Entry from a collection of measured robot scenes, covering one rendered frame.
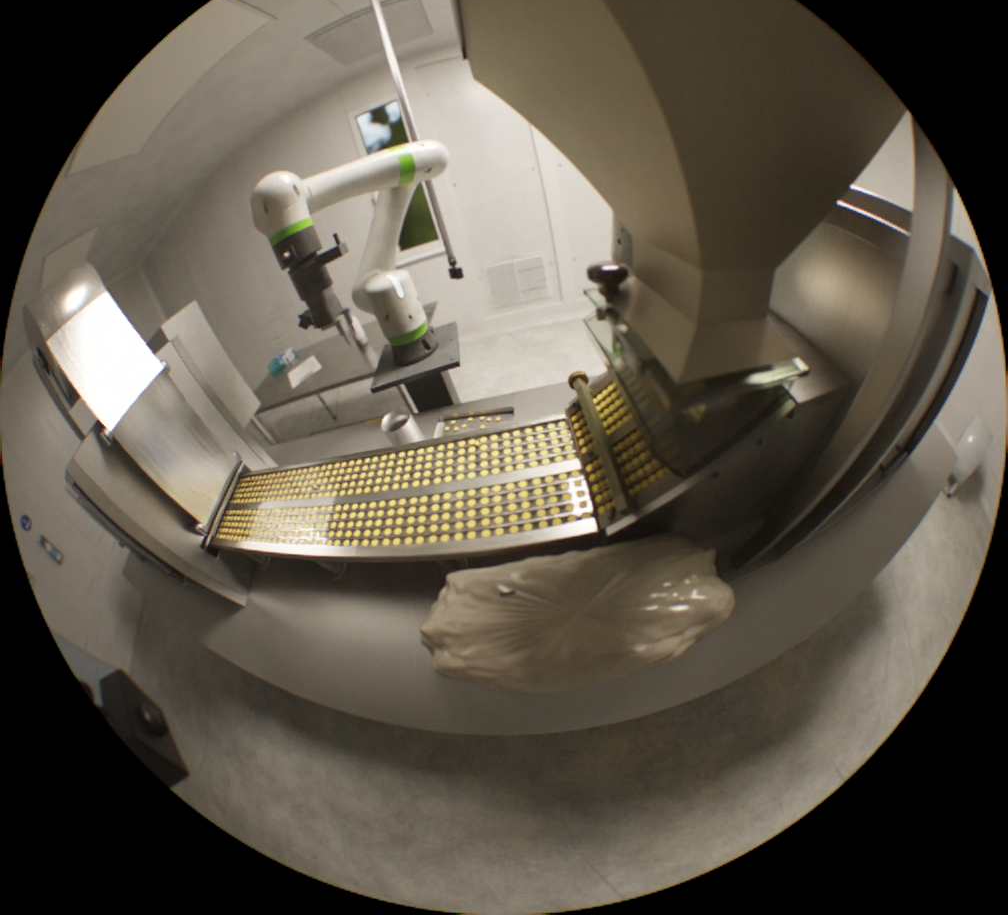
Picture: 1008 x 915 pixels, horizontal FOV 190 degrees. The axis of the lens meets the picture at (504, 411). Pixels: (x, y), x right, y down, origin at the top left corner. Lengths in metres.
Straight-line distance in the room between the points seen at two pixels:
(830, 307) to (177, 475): 1.10
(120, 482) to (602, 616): 0.84
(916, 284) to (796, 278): 0.24
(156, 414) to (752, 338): 0.92
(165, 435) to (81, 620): 3.82
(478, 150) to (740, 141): 2.49
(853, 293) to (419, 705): 0.81
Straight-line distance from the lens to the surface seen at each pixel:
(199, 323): 1.02
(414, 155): 0.86
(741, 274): 0.28
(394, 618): 0.60
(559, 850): 1.62
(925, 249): 0.30
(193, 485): 0.77
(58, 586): 4.36
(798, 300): 0.49
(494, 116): 2.70
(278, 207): 0.62
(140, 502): 0.79
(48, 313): 0.87
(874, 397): 0.32
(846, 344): 0.45
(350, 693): 0.65
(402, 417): 0.78
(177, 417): 0.78
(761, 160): 0.23
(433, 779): 1.55
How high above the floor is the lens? 1.31
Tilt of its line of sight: 42 degrees down
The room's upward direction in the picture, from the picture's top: 17 degrees counter-clockwise
